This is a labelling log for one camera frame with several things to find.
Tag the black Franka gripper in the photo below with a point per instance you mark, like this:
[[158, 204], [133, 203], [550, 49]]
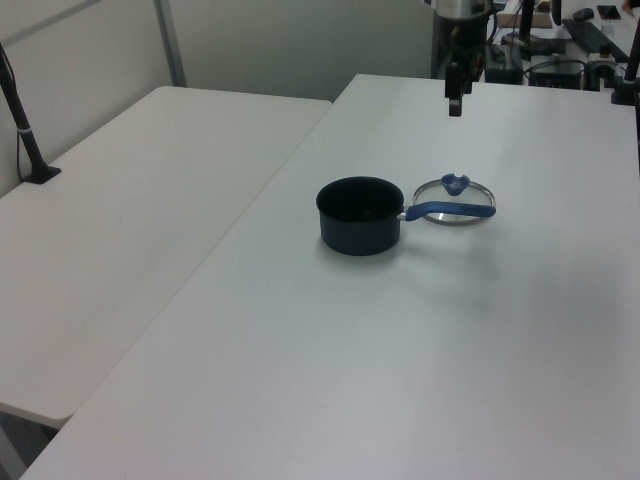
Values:
[[462, 42]]

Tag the glass lid blue knob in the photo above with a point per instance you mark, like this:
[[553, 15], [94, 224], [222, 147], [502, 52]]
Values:
[[454, 186]]

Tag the black monitor stand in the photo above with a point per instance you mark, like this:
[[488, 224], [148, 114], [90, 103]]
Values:
[[526, 40]]

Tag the black desktop computer box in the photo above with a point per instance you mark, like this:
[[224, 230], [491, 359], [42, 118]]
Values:
[[557, 74]]

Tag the black computer mouse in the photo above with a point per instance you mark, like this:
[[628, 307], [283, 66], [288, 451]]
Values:
[[583, 14]]

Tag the black computer keyboard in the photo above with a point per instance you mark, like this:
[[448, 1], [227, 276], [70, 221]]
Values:
[[595, 36]]

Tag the black phone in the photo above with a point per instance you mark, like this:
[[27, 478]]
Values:
[[608, 12]]

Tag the black clamped camera stand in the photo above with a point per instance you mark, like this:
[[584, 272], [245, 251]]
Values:
[[627, 80]]

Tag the black camera stand pole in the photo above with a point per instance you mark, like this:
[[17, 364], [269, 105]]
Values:
[[22, 125]]

